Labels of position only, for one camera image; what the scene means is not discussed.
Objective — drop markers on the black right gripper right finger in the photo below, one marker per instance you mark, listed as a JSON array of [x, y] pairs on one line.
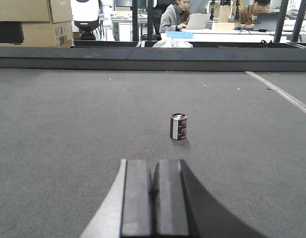
[[184, 208]]

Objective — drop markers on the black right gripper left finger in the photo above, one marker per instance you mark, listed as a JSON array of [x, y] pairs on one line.
[[126, 209]]

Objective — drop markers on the small brown cylindrical capacitor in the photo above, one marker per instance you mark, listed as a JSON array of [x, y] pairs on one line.
[[178, 126]]

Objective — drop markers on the white toothed strip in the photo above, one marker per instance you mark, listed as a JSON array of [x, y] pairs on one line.
[[290, 98]]

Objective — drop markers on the crumpled plastic bag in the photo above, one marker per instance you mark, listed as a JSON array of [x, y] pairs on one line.
[[171, 43]]

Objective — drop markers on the blue tray on desk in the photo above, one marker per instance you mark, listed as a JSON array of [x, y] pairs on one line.
[[180, 34]]

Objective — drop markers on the white desk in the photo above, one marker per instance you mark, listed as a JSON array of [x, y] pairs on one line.
[[241, 36]]

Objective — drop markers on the silver laptop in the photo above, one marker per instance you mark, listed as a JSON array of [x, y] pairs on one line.
[[197, 21]]

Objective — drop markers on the person in grey hoodie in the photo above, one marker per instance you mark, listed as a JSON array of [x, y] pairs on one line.
[[176, 16]]

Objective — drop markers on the large cardboard box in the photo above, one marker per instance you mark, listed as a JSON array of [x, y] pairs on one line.
[[36, 34]]

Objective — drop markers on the white humanoid robot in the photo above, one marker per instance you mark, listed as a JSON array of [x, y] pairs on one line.
[[86, 17]]

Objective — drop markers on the dark grey laptop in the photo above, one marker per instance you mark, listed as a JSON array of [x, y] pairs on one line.
[[266, 21]]

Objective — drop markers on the person in brown jacket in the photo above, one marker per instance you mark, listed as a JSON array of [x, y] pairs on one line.
[[248, 15]]

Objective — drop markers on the upper cardboard box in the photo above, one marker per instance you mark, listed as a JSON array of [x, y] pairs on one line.
[[55, 11]]

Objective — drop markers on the black table edge rail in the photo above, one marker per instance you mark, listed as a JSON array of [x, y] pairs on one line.
[[156, 59]]

